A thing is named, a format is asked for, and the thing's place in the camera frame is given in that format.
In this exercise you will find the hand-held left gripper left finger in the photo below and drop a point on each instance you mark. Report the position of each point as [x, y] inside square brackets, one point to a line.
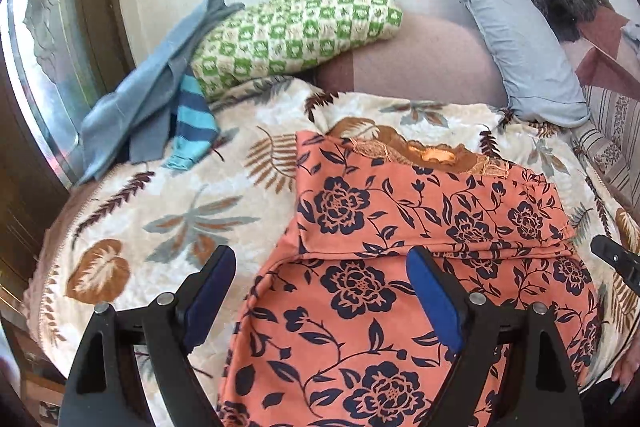
[215, 287]

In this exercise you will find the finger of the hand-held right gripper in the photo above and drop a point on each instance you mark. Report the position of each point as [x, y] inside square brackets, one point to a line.
[617, 259]

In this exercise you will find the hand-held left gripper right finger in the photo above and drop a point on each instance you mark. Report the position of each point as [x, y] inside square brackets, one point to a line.
[432, 297]

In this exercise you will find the orange floral garment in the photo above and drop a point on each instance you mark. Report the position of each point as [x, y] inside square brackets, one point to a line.
[360, 217]

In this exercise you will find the person's right hand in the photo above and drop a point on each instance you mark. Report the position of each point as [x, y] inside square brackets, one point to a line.
[629, 364]

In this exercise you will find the cream leaf-print blanket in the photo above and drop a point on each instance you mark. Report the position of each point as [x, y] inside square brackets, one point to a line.
[165, 187]

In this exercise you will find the striped floral bedcover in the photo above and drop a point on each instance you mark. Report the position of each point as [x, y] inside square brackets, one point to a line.
[612, 132]

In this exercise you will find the blue striped cloth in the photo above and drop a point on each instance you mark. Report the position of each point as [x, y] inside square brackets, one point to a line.
[192, 122]

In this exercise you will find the grey-blue cloth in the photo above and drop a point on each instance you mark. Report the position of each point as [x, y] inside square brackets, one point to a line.
[145, 97]

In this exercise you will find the maroon patchwork quilt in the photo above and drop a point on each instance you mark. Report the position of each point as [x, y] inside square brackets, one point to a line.
[605, 52]

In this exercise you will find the light blue pillow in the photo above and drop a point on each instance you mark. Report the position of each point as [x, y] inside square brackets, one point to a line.
[510, 47]

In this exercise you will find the pink quilted cushion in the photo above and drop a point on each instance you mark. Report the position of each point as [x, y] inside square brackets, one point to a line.
[425, 57]

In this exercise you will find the green checkered pillow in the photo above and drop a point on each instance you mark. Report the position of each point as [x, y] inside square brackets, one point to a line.
[280, 37]

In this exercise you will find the olive jacket with fur collar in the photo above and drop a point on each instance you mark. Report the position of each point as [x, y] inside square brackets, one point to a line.
[555, 2]

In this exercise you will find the patterned glass window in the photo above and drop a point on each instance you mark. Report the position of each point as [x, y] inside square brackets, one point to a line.
[45, 57]

